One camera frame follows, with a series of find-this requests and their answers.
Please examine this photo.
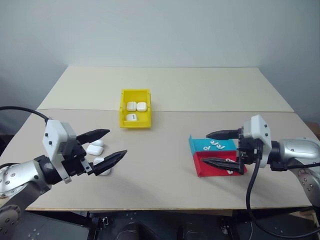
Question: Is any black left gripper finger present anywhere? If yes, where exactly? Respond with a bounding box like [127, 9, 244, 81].
[92, 149, 129, 176]
[76, 128, 111, 145]

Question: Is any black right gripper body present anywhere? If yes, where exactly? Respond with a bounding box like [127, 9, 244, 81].
[236, 127, 263, 175]

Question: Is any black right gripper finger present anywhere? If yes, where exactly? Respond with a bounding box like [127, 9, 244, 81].
[201, 157, 241, 173]
[205, 128, 240, 141]

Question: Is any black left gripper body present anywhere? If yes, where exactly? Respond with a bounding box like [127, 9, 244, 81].
[60, 138, 95, 178]

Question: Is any yellow plastic bin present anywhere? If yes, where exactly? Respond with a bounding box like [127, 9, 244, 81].
[119, 88, 153, 130]

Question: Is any red plastic tray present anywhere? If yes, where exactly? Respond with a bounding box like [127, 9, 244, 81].
[192, 150, 248, 178]

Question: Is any blue plastic tray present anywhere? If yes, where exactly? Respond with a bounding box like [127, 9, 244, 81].
[188, 134, 239, 157]

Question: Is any light wooden board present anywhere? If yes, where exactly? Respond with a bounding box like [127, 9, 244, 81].
[294, 208, 320, 226]

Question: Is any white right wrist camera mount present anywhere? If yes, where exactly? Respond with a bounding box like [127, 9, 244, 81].
[243, 114, 273, 169]

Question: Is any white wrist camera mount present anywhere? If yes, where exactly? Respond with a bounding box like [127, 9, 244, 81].
[41, 119, 77, 185]
[243, 114, 273, 169]

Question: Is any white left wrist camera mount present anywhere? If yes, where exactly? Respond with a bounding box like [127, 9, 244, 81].
[41, 119, 77, 185]

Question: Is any black metal base frame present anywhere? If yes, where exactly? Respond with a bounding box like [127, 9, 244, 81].
[0, 209, 320, 240]

